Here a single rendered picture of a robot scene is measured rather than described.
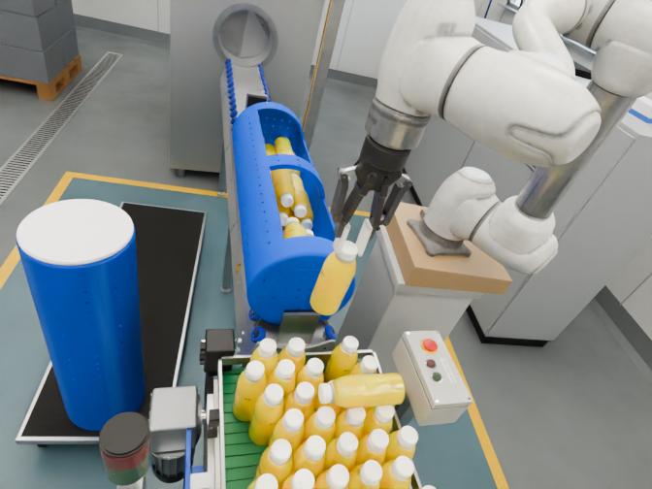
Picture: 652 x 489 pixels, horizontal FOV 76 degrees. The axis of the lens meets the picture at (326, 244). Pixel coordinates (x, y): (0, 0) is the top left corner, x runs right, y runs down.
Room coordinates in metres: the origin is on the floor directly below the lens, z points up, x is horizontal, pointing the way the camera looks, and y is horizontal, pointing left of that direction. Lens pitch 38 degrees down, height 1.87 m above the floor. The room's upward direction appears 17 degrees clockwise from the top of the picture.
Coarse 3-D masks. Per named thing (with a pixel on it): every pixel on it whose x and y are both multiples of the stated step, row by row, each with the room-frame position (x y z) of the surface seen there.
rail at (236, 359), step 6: (306, 354) 0.67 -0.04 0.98; (312, 354) 0.68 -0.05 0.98; (318, 354) 0.68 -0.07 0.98; (324, 354) 0.69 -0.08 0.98; (330, 354) 0.70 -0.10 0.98; (360, 354) 0.73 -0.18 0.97; (366, 354) 0.74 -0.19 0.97; (222, 360) 0.59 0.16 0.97; (228, 360) 0.59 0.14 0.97; (234, 360) 0.60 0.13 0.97; (240, 360) 0.60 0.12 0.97; (246, 360) 0.61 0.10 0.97; (306, 360) 0.67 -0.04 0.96; (324, 360) 0.69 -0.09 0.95
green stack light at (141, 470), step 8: (104, 464) 0.22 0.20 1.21; (144, 464) 0.24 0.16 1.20; (112, 472) 0.22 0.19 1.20; (120, 472) 0.22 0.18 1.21; (128, 472) 0.22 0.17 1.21; (136, 472) 0.23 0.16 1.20; (144, 472) 0.24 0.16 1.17; (112, 480) 0.22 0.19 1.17; (120, 480) 0.22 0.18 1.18; (128, 480) 0.22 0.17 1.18; (136, 480) 0.23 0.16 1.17
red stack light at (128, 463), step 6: (144, 450) 0.24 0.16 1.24; (102, 456) 0.22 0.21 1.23; (108, 456) 0.22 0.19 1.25; (132, 456) 0.23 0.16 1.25; (138, 456) 0.23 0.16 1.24; (144, 456) 0.24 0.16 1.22; (108, 462) 0.22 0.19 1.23; (114, 462) 0.22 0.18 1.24; (120, 462) 0.22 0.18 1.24; (126, 462) 0.22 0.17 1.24; (132, 462) 0.23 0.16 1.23; (138, 462) 0.23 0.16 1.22; (114, 468) 0.22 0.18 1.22; (120, 468) 0.22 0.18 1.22; (126, 468) 0.22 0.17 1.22; (132, 468) 0.22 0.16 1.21
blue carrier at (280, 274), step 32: (256, 128) 1.35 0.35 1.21; (288, 128) 1.60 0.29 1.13; (256, 160) 1.16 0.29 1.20; (288, 160) 1.16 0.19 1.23; (256, 192) 1.01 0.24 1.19; (320, 192) 1.19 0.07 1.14; (256, 224) 0.88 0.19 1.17; (320, 224) 1.14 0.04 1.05; (256, 256) 0.77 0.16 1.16; (288, 256) 0.75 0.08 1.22; (320, 256) 0.77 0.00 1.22; (256, 288) 0.72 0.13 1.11; (288, 288) 0.75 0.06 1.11; (352, 288) 0.82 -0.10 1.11; (320, 320) 0.80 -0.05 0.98
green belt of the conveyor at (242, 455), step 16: (240, 368) 0.63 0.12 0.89; (224, 384) 0.57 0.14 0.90; (224, 400) 0.53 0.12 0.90; (224, 416) 0.49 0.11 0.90; (224, 432) 0.46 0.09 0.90; (240, 432) 0.47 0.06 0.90; (224, 448) 0.42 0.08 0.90; (240, 448) 0.43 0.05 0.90; (256, 448) 0.44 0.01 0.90; (240, 464) 0.40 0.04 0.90; (256, 464) 0.41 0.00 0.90; (240, 480) 0.37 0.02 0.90
